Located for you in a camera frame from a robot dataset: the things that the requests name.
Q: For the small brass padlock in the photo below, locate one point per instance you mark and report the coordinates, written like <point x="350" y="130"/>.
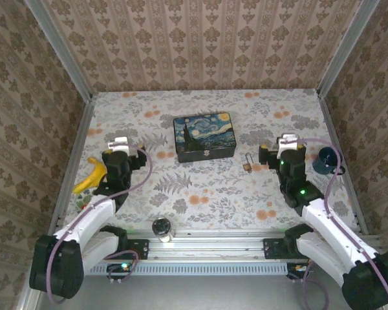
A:
<point x="246" y="167"/>

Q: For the starry night painted box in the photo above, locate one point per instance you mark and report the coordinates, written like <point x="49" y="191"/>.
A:
<point x="203" y="132"/>

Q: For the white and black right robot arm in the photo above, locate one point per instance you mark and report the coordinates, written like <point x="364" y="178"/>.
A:
<point x="329" y="226"/>

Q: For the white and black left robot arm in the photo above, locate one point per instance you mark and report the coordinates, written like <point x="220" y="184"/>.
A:
<point x="84" y="216"/>

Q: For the dark blue mug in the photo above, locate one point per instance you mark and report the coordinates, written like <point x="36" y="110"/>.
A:
<point x="320" y="164"/>

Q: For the yellow banana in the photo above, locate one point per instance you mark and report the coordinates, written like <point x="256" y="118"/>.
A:
<point x="93" y="177"/>

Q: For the clear glass jar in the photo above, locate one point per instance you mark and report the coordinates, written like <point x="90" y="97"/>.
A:
<point x="162" y="230"/>

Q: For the small electronics board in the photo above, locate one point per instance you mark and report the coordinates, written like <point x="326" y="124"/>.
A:
<point x="119" y="268"/>
<point x="299" y="269"/>

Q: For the aluminium side rail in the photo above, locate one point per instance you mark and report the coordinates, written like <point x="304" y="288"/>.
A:
<point x="83" y="119"/>
<point x="331" y="129"/>

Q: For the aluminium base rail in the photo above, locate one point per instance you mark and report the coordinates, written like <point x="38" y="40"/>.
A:
<point x="213" y="248"/>

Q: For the aluminium frame post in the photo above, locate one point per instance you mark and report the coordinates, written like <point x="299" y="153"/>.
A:
<point x="58" y="48"/>
<point x="346" y="48"/>

